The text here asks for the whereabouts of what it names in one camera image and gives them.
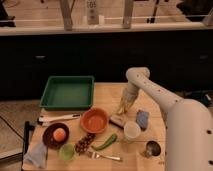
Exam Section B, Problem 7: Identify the bunch of dark grapes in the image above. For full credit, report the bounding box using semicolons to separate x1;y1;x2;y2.
75;133;95;154

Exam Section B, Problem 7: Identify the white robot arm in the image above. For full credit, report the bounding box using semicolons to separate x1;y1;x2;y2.
121;67;213;171

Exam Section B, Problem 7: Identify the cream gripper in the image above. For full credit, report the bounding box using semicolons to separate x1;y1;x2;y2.
121;85;139;108

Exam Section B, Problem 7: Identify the dark metal cup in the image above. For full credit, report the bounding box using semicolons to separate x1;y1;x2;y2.
144;141;161;157

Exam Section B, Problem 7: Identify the silver fork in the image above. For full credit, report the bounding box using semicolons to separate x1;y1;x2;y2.
86;151;123;162

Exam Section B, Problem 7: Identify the blue sponge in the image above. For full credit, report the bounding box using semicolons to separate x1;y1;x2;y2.
136;110;149;130

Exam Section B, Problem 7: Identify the white cup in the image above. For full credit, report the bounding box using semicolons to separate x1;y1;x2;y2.
124;121;141;141

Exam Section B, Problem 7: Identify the orange bowl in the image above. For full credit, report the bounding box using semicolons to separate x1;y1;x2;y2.
80;108;109;134

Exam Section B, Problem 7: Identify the orange fruit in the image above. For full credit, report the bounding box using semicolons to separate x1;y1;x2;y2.
53;128;66;142

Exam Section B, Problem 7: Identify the green plastic tray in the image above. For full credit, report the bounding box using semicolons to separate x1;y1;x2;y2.
40;76;94;111

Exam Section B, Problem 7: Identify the dark red plate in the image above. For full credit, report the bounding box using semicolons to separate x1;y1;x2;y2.
42;123;69;149

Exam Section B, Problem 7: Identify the light blue cloth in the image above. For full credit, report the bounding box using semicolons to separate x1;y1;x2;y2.
23;141;47;169

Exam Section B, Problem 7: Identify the green pepper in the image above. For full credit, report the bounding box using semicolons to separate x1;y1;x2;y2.
91;134;118;151

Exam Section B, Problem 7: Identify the small green cup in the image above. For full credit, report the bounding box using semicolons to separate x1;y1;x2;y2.
59;143;75;161

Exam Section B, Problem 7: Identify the black handled knife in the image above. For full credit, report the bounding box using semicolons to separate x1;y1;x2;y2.
109;115;125;129

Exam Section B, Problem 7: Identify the yellow banana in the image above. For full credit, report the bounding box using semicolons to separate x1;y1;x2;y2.
117;100;128;115

